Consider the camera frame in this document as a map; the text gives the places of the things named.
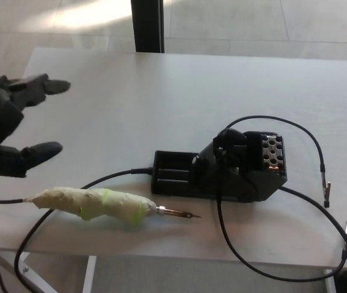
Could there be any white table leg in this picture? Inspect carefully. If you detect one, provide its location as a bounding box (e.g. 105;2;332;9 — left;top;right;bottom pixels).
83;255;98;293
323;268;337;293

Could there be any black soldering iron cable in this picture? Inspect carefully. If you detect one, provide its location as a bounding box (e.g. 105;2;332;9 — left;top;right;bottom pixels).
0;167;155;293

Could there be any white diagonal table brace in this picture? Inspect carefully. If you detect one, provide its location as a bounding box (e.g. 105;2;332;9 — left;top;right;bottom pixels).
0;248;55;293

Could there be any black soldering iron base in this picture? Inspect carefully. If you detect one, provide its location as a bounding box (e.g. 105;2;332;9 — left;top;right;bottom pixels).
150;128;289;203

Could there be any tape-wrapped soldering iron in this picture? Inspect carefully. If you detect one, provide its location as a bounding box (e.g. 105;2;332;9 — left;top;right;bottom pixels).
23;186;202;225

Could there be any black vertical pillar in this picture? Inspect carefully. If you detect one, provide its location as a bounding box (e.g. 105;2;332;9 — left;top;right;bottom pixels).
130;0;165;53

